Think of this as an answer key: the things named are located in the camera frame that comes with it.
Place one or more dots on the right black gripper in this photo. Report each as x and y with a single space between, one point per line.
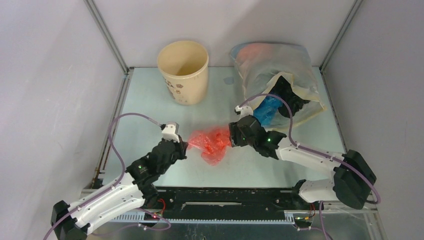
235 134

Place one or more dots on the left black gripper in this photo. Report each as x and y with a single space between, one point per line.
182 146

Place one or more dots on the red plastic trash bag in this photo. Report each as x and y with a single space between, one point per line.
212 142

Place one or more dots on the large translucent storage bag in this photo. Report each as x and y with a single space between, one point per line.
259 65

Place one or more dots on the beige plastic trash bin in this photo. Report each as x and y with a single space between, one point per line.
184 66

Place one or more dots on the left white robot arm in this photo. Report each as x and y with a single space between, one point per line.
135 189

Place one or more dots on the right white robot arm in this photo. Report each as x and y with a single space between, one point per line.
348 177

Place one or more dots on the blue plastic trash bag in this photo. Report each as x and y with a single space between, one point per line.
267 110

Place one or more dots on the black plastic trash bag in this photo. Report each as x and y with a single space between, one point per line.
282 88

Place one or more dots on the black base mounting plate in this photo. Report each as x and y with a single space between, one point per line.
225 203

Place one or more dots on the left circuit board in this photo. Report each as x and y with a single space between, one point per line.
152 217

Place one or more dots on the circuit board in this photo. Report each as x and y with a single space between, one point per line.
152 217
302 223

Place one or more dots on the right circuit board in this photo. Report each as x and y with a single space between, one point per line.
302 223

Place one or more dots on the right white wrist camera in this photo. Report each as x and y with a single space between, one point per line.
243 111

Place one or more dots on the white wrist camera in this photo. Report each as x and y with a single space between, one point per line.
169 132
243 111

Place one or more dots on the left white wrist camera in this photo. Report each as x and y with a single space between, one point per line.
169 132

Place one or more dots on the aluminium frame rail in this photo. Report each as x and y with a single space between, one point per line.
228 217

